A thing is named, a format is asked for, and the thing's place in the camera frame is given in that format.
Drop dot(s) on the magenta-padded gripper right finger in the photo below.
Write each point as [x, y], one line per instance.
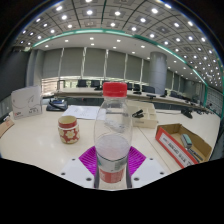
[145, 170]

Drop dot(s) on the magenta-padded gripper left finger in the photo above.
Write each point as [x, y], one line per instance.
[80, 170]

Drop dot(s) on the clear red-capped water bottle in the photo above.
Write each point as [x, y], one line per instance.
[112, 133]

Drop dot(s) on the open cardboard box red side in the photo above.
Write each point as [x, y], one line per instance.
[173, 146]

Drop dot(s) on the red floral cup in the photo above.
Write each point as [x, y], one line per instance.
[69, 130]

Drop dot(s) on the grey whiteboard eraser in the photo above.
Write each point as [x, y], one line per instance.
[186, 140]

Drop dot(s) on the beige compartment organizer box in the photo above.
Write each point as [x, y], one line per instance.
[146, 118]

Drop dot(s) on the black marker pen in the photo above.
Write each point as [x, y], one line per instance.
[196, 155]

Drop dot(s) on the white paper sheet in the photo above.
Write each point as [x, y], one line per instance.
[81, 112]

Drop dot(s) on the black desk phone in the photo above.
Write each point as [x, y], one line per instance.
[56, 105]

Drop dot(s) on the black table microphone unit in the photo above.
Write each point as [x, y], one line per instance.
[186, 113]

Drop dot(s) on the long curved conference desk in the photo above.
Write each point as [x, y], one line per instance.
[83, 91]

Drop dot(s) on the brown cardboard piece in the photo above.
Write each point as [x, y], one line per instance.
[5, 126]

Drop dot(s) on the white printed paper bag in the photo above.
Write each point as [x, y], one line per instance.
[26, 101]

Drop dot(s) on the row of black office chairs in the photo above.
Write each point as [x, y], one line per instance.
[87, 83]

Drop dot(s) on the grey round column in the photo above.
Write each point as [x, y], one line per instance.
[157, 71]

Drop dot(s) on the recessed ceiling lights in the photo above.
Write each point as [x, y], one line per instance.
[117, 13]

